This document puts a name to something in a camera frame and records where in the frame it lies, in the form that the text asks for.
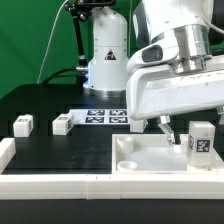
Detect AprilTag marker sheet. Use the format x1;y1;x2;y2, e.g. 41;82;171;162
70;109;129;125

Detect white square tabletop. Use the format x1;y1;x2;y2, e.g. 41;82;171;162
112;134;224;174

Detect white U-shaped obstacle fence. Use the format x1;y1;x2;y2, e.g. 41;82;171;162
0;138;224;200

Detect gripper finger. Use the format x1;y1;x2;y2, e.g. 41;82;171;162
216;105;224;126
157;115;175;144

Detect white cable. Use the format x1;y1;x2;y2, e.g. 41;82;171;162
36;0;69;84

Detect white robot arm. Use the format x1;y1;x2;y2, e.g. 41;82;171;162
84;0;224;140

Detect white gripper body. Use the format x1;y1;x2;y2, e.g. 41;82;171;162
126;55;224;120

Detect black cables at base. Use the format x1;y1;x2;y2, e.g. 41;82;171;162
41;66;88;85

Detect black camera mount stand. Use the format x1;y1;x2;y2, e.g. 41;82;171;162
65;0;116;86

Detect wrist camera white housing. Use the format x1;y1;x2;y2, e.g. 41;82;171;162
127;44;179;74

